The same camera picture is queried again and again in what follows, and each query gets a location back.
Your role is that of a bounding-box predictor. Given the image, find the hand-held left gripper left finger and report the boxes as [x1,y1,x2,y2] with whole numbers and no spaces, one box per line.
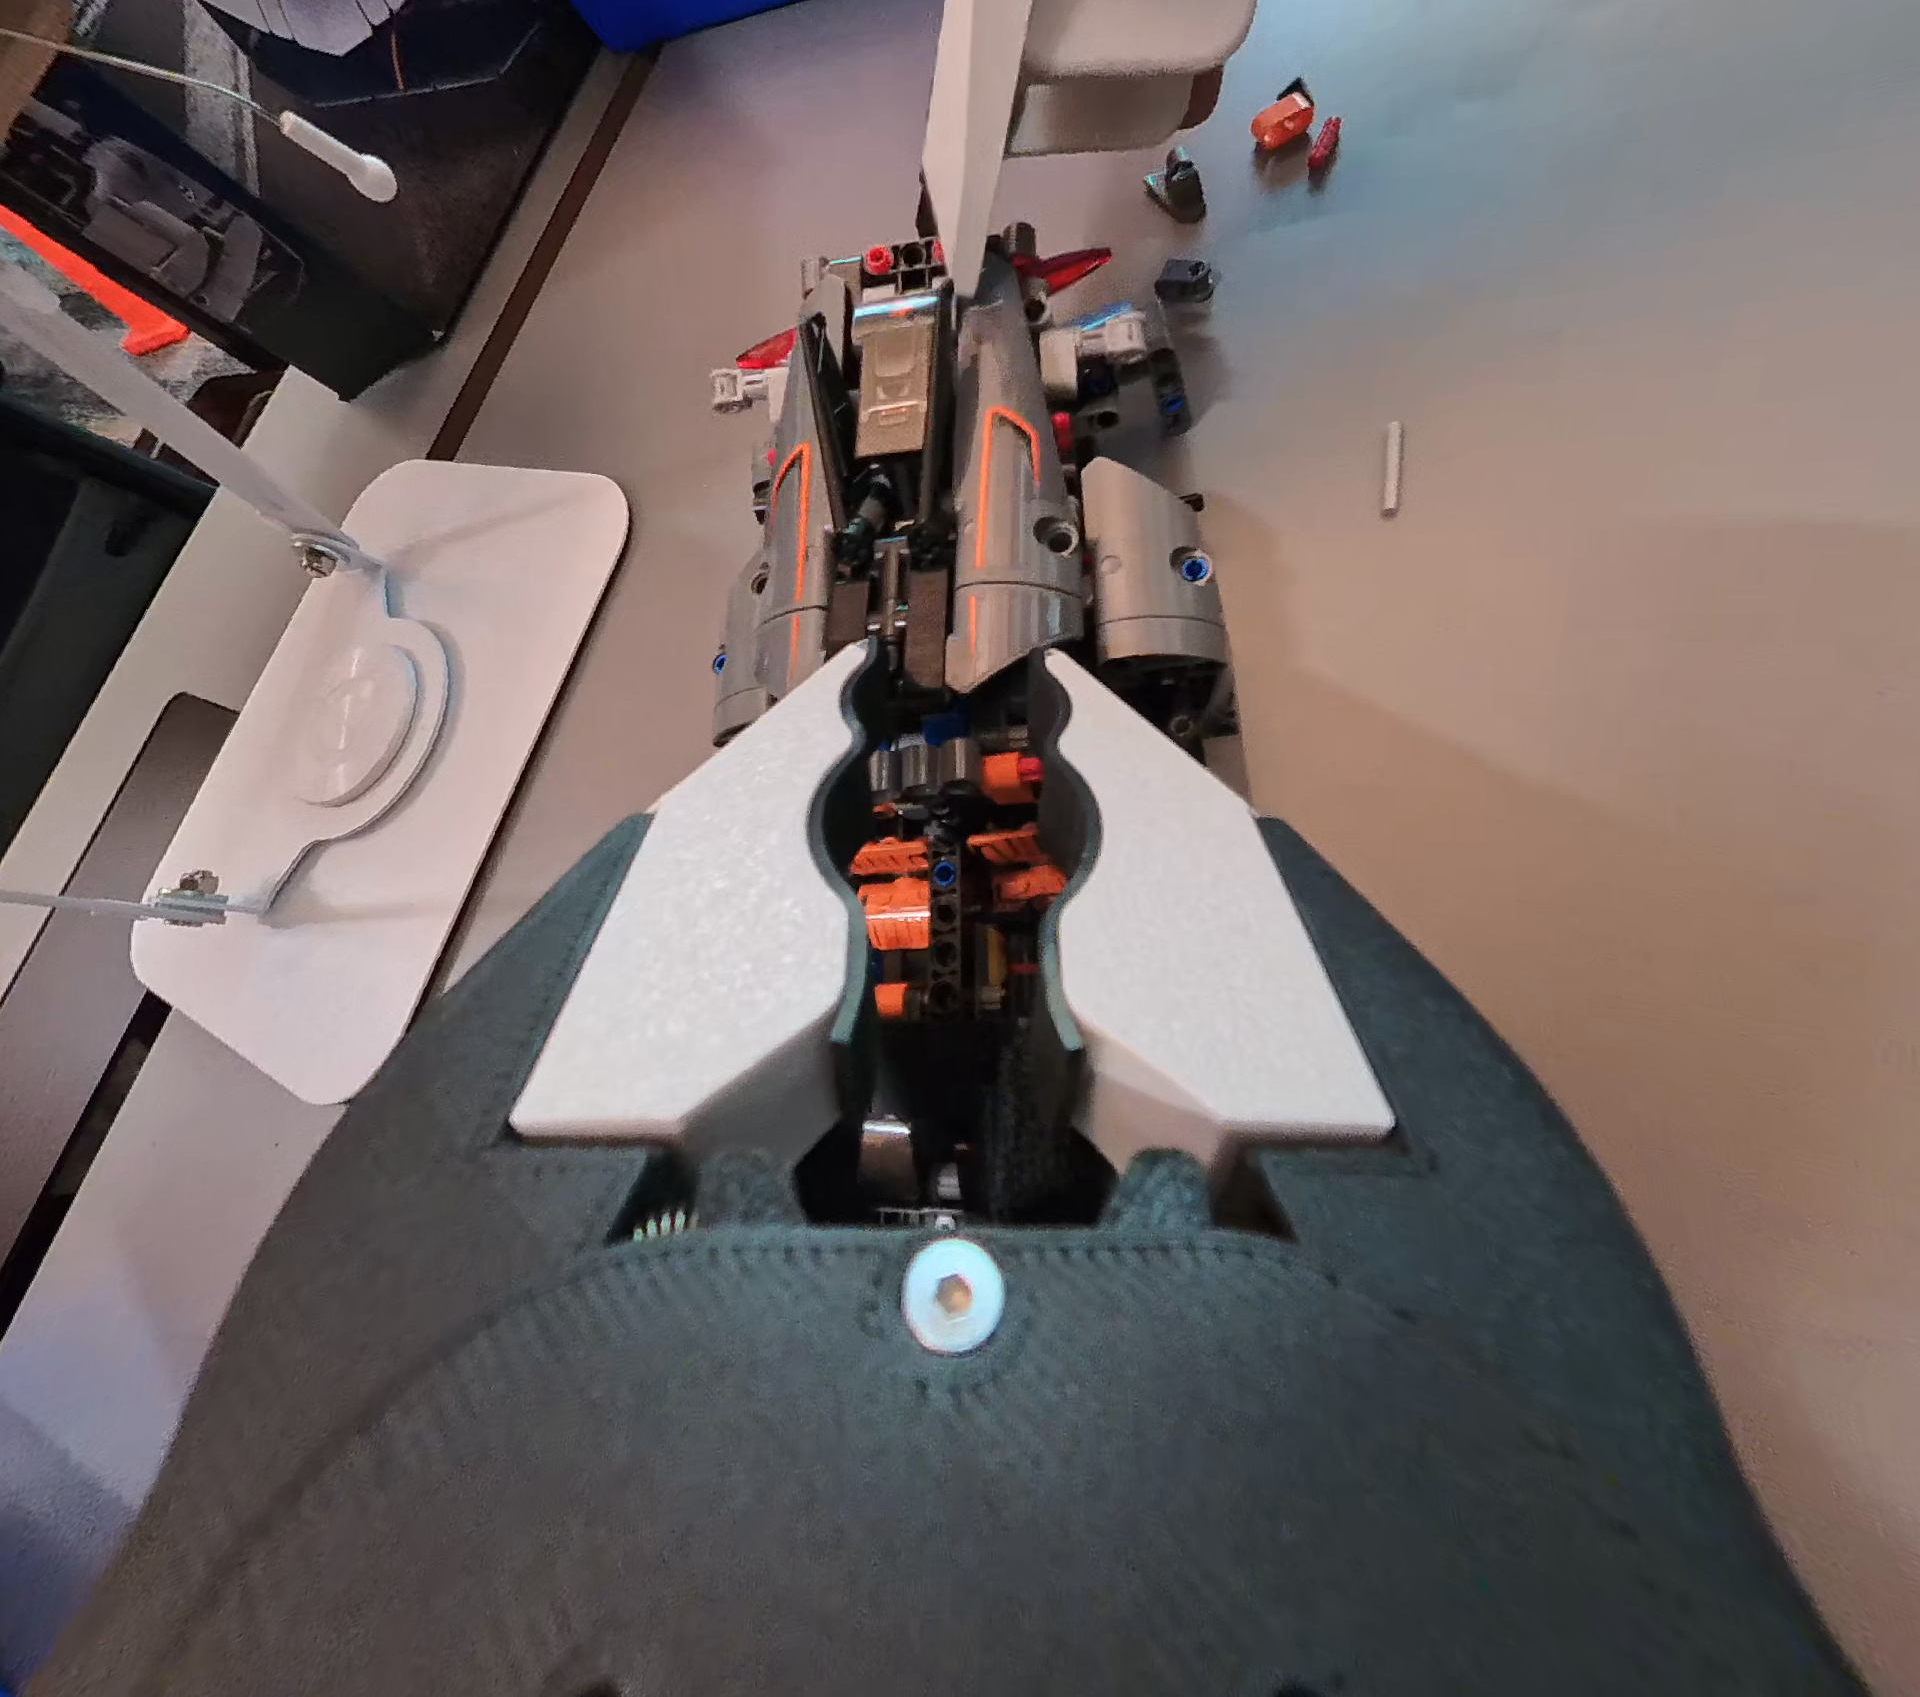
[507,640,873,1155]

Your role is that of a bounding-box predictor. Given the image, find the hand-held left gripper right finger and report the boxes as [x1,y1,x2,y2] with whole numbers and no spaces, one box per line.
[1043,647,1399,1155]

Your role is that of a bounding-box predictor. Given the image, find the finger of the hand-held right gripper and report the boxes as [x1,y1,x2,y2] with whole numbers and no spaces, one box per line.
[916,0,1055,295]

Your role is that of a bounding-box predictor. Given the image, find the grey orange lego car model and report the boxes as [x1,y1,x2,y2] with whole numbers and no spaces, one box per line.
[703,219,1240,1223]

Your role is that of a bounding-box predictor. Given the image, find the dark lego set box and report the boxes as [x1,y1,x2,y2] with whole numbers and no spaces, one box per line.
[0,0,603,405]

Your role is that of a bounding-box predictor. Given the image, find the white book stand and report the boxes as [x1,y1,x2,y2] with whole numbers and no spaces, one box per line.
[0,22,632,1107]

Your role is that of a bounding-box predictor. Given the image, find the orange plastic object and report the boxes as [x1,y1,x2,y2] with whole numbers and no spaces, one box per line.
[0,202,192,359]

